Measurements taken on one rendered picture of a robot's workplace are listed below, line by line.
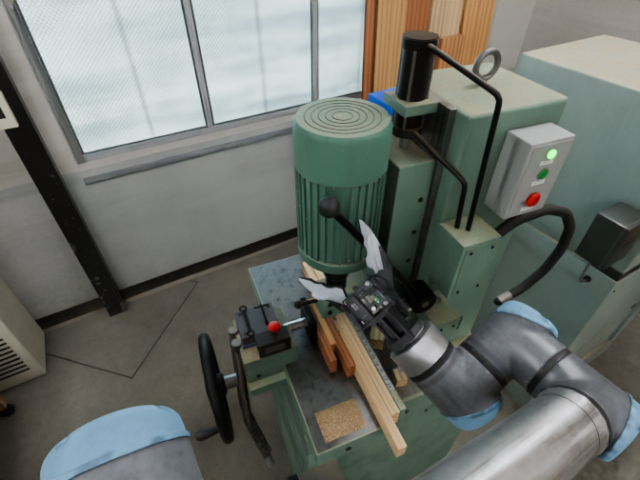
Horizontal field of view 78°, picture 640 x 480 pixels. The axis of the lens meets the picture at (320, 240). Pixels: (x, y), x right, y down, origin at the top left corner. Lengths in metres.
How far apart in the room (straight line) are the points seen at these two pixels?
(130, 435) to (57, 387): 2.02
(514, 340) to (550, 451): 0.20
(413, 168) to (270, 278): 0.64
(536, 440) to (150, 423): 0.40
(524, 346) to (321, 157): 0.43
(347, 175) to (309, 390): 0.55
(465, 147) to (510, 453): 0.48
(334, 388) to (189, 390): 1.21
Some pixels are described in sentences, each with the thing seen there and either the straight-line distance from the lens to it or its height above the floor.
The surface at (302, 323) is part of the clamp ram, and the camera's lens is 1.04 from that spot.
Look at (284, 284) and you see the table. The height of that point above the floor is 0.90.
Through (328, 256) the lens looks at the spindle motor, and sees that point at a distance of 0.79.
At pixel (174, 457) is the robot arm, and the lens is 0.38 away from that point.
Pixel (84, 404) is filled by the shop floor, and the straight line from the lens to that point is 2.28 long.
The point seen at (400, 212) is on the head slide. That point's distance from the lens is 0.80.
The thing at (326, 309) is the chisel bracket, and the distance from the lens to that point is 0.97.
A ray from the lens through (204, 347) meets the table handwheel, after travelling 1.05.
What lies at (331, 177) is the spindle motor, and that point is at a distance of 0.67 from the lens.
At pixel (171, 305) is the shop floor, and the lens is 2.47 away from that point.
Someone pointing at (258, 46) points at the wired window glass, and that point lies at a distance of 2.15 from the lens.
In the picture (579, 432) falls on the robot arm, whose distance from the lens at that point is 0.59.
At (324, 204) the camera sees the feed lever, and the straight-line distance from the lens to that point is 0.60.
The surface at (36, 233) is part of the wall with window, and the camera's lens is 2.25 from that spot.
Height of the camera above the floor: 1.79
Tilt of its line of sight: 41 degrees down
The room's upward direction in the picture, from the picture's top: straight up
